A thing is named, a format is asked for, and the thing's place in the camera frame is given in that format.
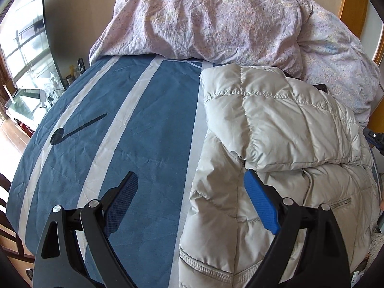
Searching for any white puffer jacket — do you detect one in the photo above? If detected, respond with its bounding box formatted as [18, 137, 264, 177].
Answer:
[178, 64, 381, 288]

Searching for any wooden window frame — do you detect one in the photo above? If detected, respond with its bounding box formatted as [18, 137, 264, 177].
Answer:
[338, 0, 384, 134]

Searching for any blue white striped bed sheet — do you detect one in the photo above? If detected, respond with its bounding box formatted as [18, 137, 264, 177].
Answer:
[7, 54, 207, 288]

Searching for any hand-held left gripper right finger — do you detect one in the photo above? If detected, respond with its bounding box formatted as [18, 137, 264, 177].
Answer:
[244, 169, 352, 288]

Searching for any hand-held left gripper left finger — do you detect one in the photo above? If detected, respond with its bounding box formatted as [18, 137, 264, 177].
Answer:
[31, 171, 140, 288]

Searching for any pink floral duvet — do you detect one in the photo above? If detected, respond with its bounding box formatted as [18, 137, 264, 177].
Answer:
[88, 0, 381, 128]

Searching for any white glass television stand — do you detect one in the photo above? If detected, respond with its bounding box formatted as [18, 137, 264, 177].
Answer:
[4, 87, 53, 123]

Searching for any dark wooden chair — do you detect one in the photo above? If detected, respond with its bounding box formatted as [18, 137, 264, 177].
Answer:
[0, 171, 36, 276]

